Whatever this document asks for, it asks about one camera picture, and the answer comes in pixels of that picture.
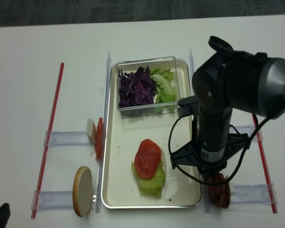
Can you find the dark sausage slice left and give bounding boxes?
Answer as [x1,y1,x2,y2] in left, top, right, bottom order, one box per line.
[207,173,220,206]

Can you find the clear cross rail upper right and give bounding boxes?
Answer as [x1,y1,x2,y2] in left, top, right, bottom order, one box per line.
[229,125,263,142]

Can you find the left red rail strip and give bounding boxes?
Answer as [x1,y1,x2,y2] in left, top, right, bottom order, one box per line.
[31,62,65,219]

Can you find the white pusher block upper left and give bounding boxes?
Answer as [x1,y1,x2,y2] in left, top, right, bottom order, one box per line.
[86,118,97,144]

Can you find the standing tomato slice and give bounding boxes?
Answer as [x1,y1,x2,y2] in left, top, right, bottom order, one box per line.
[95,117,103,160]

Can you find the dark sausage slice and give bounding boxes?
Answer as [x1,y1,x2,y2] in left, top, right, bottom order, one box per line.
[207,173,220,206]
[215,183,230,209]

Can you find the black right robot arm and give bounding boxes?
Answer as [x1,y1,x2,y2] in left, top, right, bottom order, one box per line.
[170,36,285,174]

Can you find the tomato slice on tray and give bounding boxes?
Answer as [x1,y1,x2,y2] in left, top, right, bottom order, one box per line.
[134,139,162,179]

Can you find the right red rail strip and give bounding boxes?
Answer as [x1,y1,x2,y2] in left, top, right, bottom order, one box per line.
[256,130,277,214]

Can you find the green lettuce in box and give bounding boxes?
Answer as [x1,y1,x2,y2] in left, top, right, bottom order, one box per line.
[150,68,176,104]

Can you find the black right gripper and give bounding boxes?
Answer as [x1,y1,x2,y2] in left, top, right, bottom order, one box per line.
[171,133,249,176]

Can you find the purple cabbage shreds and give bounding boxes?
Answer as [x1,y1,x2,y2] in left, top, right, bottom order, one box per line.
[118,66,157,108]

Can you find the clear cross rail lower left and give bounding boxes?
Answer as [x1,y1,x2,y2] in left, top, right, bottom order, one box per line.
[31,190,74,211]

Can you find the white pusher block lower right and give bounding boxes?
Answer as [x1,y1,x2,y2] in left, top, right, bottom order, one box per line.
[228,182,234,197]

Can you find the standing bun bottom half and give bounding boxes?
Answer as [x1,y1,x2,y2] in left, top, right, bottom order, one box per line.
[72,166,93,217]

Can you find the clear plastic salad box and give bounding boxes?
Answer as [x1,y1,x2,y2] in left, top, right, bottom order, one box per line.
[114,56,184,118]

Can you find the clear cross rail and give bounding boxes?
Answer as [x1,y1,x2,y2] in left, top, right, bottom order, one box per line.
[229,125,263,142]
[31,190,74,211]
[230,184,277,204]
[43,131,92,147]

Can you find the white pusher block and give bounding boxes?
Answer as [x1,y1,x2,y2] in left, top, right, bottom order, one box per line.
[228,182,234,197]
[86,118,97,144]

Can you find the clear cross rail upper left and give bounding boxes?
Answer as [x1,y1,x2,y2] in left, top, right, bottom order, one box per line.
[43,131,92,147]

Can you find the clear long rail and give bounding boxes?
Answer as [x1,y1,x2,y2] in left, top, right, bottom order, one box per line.
[95,51,112,213]
[189,48,210,214]

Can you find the clear long rail left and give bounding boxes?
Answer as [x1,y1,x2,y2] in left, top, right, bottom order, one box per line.
[95,51,112,213]

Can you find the cream metal tray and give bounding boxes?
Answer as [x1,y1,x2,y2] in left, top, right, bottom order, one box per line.
[101,58,201,209]

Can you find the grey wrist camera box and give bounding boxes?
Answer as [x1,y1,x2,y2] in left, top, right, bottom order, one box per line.
[176,96,199,117]

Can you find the red rail strip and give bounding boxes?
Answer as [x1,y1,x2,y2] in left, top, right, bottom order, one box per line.
[31,62,65,219]
[256,130,277,214]

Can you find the clear cross rail lower right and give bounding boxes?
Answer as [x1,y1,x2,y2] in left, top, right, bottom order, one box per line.
[230,184,277,204]

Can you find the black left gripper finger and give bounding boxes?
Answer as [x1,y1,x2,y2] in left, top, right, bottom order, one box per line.
[0,203,10,228]

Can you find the lettuce leaf on tray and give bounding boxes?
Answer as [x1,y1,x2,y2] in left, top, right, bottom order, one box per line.
[131,161,166,198]

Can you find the dark sausage slice right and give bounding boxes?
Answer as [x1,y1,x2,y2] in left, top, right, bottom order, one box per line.
[215,183,230,209]

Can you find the clear long rail right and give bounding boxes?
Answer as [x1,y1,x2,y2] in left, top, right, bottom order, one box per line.
[189,48,210,214]

